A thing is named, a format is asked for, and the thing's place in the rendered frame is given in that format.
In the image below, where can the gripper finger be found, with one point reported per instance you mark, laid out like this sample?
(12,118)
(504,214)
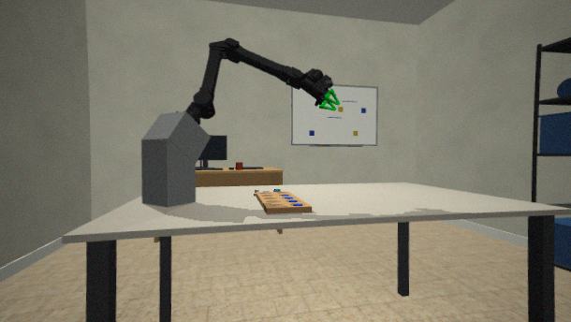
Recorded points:
(322,106)
(331,92)

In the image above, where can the tan tray with round pockets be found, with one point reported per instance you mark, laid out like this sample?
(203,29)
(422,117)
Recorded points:
(273,202)

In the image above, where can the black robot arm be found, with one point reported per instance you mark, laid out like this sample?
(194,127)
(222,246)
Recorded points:
(235,53)

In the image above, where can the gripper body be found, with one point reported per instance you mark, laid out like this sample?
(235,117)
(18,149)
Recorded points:
(318,94)

